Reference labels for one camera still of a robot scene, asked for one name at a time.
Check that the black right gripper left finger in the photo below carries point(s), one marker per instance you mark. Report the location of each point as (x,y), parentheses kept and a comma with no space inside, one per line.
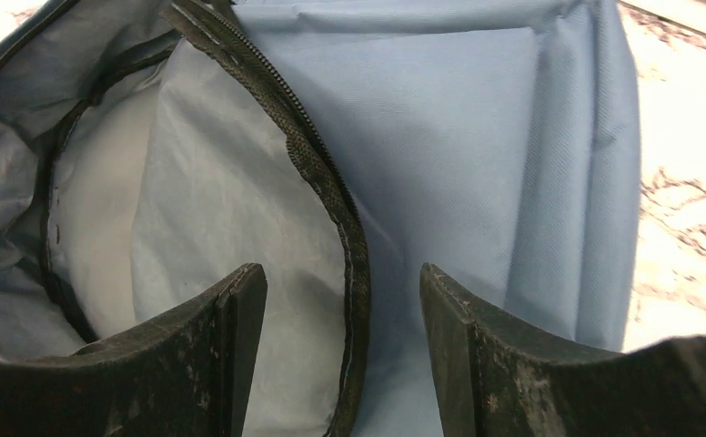
(185,372)

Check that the blue student backpack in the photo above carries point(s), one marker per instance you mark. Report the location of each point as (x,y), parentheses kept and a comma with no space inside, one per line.
(148,149)

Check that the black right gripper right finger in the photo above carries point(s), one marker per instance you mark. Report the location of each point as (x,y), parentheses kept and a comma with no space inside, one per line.
(497,375)

